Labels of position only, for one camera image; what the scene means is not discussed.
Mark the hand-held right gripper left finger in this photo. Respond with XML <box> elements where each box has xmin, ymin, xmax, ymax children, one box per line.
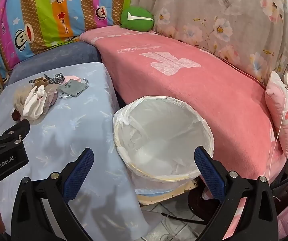
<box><xmin>11</xmin><ymin>148</ymin><xmax>94</xmax><ymax>241</ymax></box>

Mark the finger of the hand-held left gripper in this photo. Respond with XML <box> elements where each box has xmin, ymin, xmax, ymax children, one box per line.
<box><xmin>0</xmin><ymin>119</ymin><xmax>31</xmax><ymax>154</ymax></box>

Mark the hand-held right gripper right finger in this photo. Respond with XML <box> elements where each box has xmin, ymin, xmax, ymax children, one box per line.
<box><xmin>193</xmin><ymin>146</ymin><xmax>283</xmax><ymax>241</ymax></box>

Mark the white sock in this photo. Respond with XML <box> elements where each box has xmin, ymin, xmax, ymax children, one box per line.
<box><xmin>23</xmin><ymin>87</ymin><xmax>38</xmax><ymax>117</ymax></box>
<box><xmin>32</xmin><ymin>85</ymin><xmax>47</xmax><ymax>120</ymax></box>

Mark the cream trash bin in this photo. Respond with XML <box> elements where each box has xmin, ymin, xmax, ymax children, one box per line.
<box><xmin>134</xmin><ymin>178</ymin><xmax>199</xmax><ymax>205</ymax></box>

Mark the grey drawstring pouch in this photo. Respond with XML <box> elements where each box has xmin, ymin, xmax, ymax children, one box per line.
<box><xmin>57</xmin><ymin>79</ymin><xmax>89</xmax><ymax>99</ymax></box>

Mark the light blue palm print cloth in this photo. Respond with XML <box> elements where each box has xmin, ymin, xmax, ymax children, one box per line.
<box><xmin>0</xmin><ymin>62</ymin><xmax>150</xmax><ymax>241</ymax></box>

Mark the leopard print hair band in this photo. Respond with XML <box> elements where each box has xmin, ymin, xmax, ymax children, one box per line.
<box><xmin>44</xmin><ymin>73</ymin><xmax>66</xmax><ymax>83</ymax></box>

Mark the pink blanket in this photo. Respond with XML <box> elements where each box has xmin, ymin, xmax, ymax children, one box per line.
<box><xmin>80</xmin><ymin>25</ymin><xmax>285</xmax><ymax>184</ymax></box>

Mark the blue-grey cushion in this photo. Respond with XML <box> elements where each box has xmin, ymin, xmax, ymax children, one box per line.
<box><xmin>5</xmin><ymin>41</ymin><xmax>102</xmax><ymax>86</ymax></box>

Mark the pink pillow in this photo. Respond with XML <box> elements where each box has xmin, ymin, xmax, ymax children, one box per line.
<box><xmin>264</xmin><ymin>70</ymin><xmax>288</xmax><ymax>159</ymax></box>

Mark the colourful monkey print pillow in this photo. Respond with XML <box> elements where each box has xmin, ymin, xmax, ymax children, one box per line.
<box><xmin>0</xmin><ymin>0</ymin><xmax>134</xmax><ymax>82</ymax></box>

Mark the green cushion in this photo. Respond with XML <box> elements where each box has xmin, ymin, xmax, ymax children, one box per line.
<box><xmin>120</xmin><ymin>6</ymin><xmax>155</xmax><ymax>32</ymax></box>

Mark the grey floral cloth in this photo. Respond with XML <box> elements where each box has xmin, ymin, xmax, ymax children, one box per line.
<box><xmin>131</xmin><ymin>0</ymin><xmax>288</xmax><ymax>87</ymax></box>

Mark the black cable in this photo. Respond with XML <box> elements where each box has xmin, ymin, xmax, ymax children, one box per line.
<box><xmin>160</xmin><ymin>212</ymin><xmax>207</xmax><ymax>225</ymax></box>

